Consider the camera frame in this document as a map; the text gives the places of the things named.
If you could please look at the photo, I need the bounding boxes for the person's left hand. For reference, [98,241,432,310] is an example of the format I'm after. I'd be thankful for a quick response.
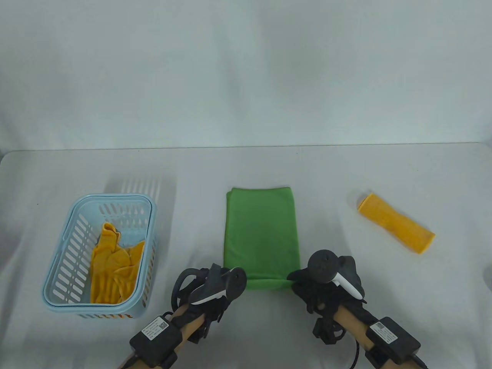
[177,264,236,327]

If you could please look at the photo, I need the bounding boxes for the person's right hand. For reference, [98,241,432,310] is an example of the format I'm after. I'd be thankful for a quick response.
[286,267,379,323]

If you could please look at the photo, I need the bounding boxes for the green towel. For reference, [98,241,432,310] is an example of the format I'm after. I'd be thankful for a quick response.
[224,187,300,291]

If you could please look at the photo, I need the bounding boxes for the yellow square towel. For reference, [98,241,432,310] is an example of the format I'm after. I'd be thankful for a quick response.
[357,193,436,255]

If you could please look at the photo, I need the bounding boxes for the orange-yellow towel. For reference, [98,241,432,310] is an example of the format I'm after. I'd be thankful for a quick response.
[90,222,146,305]

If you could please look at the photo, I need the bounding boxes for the person's left forearm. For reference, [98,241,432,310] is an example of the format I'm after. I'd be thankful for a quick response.
[119,306,206,369]

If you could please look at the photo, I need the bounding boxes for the grey white tracker controller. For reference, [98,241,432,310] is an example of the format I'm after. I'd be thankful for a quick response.
[307,250,364,299]
[172,263,247,308]

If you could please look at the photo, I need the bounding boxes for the black wrist sensor box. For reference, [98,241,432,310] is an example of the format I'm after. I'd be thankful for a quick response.
[130,315,183,367]
[365,317,422,364]

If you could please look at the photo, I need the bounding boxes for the light blue plastic basket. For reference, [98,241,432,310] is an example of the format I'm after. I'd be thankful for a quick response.
[42,193,158,319]

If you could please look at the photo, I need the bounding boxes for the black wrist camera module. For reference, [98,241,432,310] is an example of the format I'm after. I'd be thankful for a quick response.
[188,321,211,343]
[313,316,345,344]

